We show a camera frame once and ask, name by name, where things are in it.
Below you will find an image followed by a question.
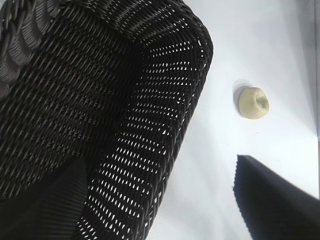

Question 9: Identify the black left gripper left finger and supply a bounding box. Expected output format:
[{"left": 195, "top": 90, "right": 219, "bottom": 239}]
[{"left": 0, "top": 158, "right": 88, "bottom": 240}]

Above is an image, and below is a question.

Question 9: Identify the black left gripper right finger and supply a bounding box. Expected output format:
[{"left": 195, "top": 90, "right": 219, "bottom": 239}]
[{"left": 232, "top": 154, "right": 320, "bottom": 240}]

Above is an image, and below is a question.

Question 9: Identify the pale yellow egg yolk pastry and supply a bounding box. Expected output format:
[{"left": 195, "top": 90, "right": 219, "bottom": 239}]
[{"left": 237, "top": 86, "right": 270, "bottom": 120}]

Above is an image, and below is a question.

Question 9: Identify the dark brown woven basket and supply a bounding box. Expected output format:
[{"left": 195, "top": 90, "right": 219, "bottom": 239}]
[{"left": 0, "top": 0, "right": 215, "bottom": 240}]

